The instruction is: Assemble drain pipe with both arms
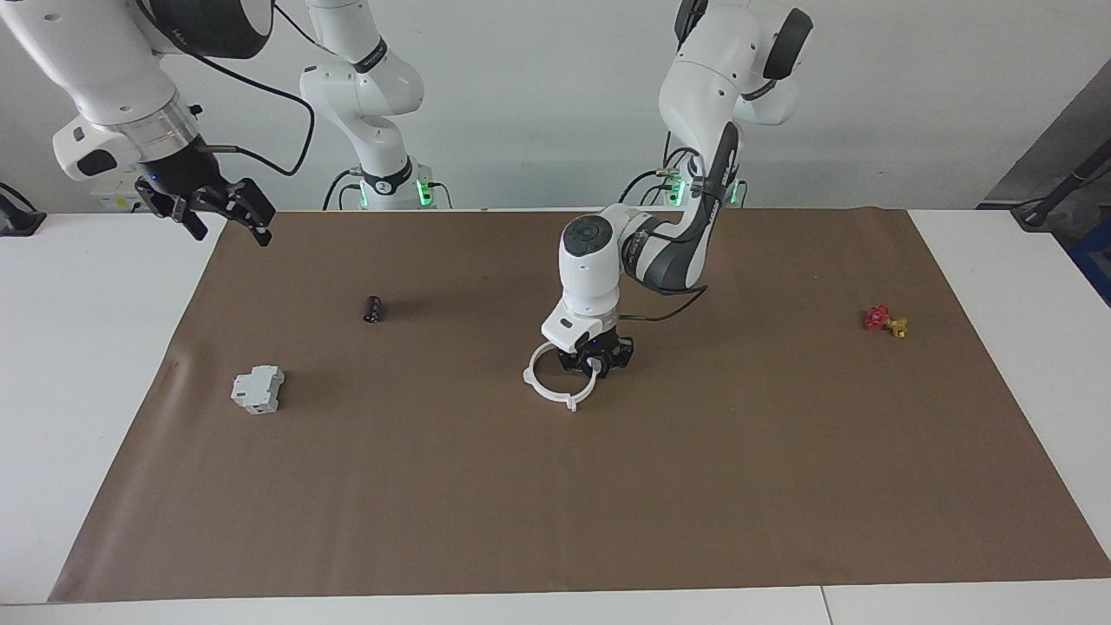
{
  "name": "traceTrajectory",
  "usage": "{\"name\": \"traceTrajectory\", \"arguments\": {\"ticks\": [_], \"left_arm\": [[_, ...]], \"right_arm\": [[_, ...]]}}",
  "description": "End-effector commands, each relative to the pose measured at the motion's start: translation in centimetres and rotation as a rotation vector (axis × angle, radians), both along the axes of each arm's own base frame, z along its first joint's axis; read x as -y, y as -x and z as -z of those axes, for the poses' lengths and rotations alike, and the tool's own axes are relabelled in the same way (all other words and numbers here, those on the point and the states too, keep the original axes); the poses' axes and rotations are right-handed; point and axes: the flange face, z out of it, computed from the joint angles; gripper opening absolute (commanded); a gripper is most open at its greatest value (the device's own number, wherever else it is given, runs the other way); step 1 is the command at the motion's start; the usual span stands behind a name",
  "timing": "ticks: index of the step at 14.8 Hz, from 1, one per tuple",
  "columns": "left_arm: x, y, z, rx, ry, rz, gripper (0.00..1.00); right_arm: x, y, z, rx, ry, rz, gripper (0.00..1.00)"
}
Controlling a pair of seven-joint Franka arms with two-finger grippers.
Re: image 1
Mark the black table clamp mount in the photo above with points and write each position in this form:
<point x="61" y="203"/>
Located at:
<point x="17" y="221"/>

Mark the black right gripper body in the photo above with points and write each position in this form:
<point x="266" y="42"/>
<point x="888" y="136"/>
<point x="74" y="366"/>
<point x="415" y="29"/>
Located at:
<point x="182" y="178"/>

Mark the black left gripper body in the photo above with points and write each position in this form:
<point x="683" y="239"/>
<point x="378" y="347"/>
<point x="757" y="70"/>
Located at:
<point x="603" y="345"/>

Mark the blue crate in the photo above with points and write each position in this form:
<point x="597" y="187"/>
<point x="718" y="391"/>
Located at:
<point x="1095" y="260"/>

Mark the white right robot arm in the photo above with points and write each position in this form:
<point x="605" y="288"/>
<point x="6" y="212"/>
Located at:
<point x="95" y="69"/>

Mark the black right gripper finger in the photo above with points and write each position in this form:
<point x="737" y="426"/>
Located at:
<point x="259" y="213"/>
<point x="194" y="226"/>

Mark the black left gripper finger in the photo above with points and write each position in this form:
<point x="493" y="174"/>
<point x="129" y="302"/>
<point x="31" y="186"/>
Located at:
<point x="614" y="363"/>
<point x="581" y="363"/>

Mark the brown paper table mat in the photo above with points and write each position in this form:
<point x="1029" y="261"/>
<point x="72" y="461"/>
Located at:
<point x="555" y="503"/>

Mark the red-wheeled brass valve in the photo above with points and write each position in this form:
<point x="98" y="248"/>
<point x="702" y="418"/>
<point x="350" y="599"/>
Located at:
<point x="878" y="318"/>

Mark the white circuit breaker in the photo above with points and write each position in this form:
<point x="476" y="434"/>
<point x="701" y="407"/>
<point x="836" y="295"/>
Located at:
<point x="257" y="391"/>

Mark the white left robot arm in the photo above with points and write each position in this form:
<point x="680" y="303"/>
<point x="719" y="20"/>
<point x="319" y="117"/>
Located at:
<point x="590" y="260"/>

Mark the white wall power strip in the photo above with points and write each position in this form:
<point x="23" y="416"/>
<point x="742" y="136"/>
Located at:
<point x="113" y="201"/>

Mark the small black cylinder capacitor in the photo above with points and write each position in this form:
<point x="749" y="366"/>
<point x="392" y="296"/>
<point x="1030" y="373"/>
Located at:
<point x="374" y="310"/>

